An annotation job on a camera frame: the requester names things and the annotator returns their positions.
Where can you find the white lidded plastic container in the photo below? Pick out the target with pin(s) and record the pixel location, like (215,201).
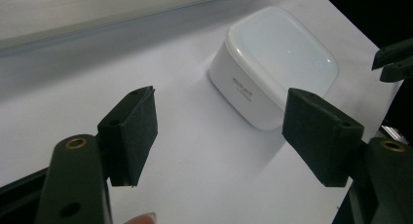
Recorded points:
(276,55)

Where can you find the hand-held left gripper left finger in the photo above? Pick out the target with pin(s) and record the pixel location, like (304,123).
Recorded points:
(130,136)

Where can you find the metal floor rail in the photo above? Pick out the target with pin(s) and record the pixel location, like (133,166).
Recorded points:
(393,134)

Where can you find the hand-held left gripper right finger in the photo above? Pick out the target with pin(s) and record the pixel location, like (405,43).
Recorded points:
(321,139)

